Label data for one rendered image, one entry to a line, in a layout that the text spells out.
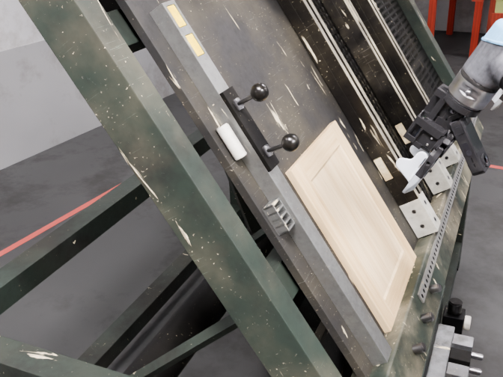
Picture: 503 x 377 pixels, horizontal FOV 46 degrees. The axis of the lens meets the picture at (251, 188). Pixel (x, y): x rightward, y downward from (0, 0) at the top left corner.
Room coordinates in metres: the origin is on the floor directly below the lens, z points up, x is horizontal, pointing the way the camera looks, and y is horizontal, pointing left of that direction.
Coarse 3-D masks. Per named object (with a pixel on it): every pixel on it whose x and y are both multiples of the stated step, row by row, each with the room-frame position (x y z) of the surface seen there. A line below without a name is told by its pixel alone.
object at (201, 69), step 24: (168, 24) 1.28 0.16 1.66; (192, 48) 1.27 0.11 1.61; (192, 72) 1.26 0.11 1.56; (216, 72) 1.28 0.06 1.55; (216, 96) 1.24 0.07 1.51; (264, 168) 1.19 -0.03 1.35; (264, 192) 1.19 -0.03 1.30; (288, 192) 1.20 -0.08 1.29; (312, 240) 1.15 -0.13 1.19; (312, 264) 1.15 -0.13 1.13; (336, 264) 1.16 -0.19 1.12; (336, 288) 1.12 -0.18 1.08; (360, 312) 1.12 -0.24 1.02; (360, 336) 1.10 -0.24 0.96; (384, 360) 1.07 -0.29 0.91
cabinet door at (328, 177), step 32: (320, 160) 1.44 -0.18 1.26; (352, 160) 1.57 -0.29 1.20; (320, 192) 1.35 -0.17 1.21; (352, 192) 1.47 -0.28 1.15; (320, 224) 1.27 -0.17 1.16; (352, 224) 1.37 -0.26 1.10; (384, 224) 1.50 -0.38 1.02; (352, 256) 1.27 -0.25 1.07; (384, 256) 1.40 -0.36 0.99; (384, 288) 1.30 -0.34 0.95; (384, 320) 1.20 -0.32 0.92
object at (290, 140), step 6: (282, 138) 1.14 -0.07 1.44; (288, 138) 1.13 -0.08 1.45; (294, 138) 1.13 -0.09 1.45; (282, 144) 1.13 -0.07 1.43; (288, 144) 1.12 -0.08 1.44; (294, 144) 1.12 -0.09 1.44; (264, 150) 1.21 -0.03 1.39; (270, 150) 1.20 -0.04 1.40; (288, 150) 1.13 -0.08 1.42; (294, 150) 1.13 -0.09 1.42
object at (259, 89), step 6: (258, 84) 1.16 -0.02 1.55; (252, 90) 1.16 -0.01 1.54; (258, 90) 1.15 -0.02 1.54; (264, 90) 1.15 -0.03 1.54; (246, 96) 1.21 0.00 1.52; (252, 96) 1.16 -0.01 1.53; (258, 96) 1.15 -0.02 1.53; (264, 96) 1.15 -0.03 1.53; (234, 102) 1.24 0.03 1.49; (240, 102) 1.22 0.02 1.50; (240, 108) 1.23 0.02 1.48
